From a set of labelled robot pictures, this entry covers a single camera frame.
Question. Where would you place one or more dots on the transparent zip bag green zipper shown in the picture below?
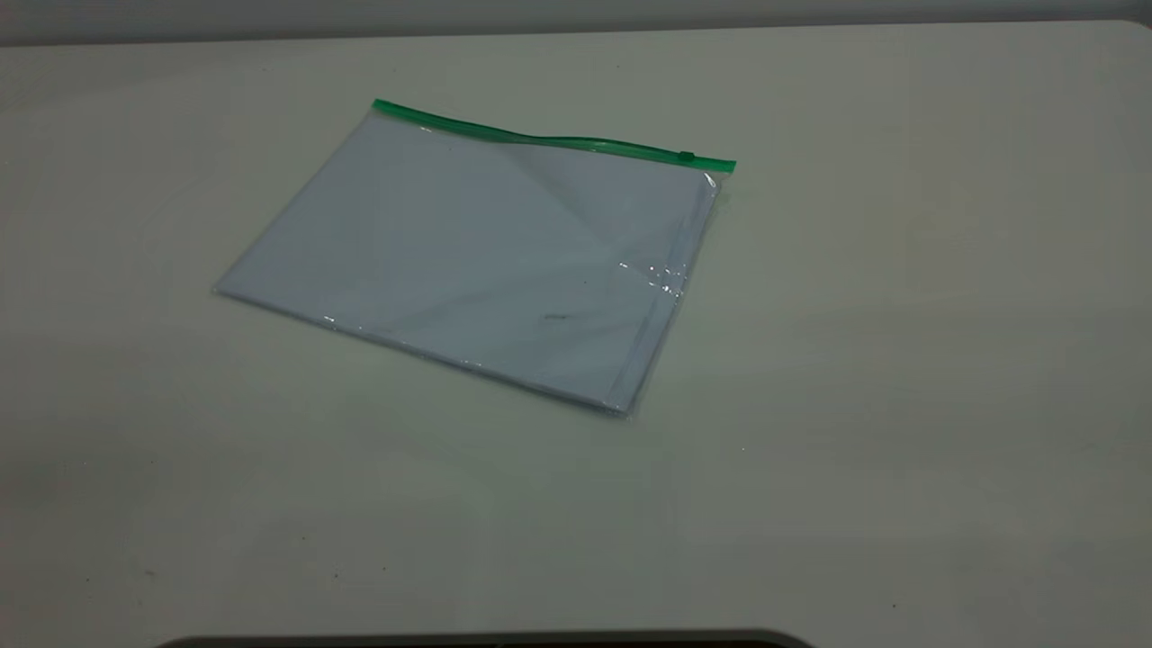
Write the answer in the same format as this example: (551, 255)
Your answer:
(468, 252)

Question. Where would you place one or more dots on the dark rounded robot base edge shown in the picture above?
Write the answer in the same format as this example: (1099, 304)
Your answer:
(486, 642)

